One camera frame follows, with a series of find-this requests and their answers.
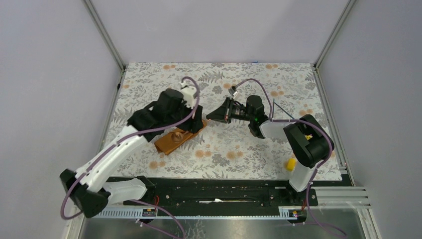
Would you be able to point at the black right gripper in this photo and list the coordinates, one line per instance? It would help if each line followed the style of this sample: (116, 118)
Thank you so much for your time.
(224, 113)

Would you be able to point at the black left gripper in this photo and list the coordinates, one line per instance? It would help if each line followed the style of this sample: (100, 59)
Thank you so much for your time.
(193, 125)

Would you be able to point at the orange cloth napkin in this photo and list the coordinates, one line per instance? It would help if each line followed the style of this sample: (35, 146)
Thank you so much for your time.
(167, 146)

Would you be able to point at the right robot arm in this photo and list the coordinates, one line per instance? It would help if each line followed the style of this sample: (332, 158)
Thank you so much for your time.
(309, 142)

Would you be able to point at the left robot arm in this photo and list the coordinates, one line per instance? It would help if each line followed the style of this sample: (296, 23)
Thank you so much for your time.
(89, 188)

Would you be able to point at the floral tablecloth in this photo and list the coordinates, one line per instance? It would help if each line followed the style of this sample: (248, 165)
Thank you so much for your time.
(227, 151)

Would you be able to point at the dark metal utensil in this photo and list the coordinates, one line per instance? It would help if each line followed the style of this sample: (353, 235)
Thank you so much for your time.
(273, 108)
(283, 110)

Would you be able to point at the yellow toy block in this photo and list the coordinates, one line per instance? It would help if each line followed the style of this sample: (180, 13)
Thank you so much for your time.
(290, 165)

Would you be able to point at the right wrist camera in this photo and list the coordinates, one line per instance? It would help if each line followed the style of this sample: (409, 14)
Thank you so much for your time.
(233, 92)

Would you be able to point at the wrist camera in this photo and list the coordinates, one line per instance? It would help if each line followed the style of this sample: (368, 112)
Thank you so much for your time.
(190, 94)
(233, 92)

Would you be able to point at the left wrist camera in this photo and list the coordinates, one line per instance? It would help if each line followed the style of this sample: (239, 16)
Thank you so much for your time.
(190, 94)

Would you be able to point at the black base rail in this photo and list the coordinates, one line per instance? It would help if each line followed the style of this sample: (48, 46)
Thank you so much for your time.
(220, 197)

